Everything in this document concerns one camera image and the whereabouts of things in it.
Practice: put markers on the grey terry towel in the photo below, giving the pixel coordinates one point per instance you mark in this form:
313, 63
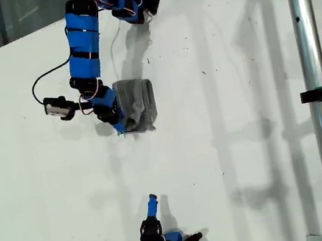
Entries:
143, 105

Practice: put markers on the short black camera stalk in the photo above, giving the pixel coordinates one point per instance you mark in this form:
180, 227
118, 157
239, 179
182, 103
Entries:
71, 110
194, 237

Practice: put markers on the silver black camera box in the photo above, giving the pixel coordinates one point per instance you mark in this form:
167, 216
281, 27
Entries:
53, 107

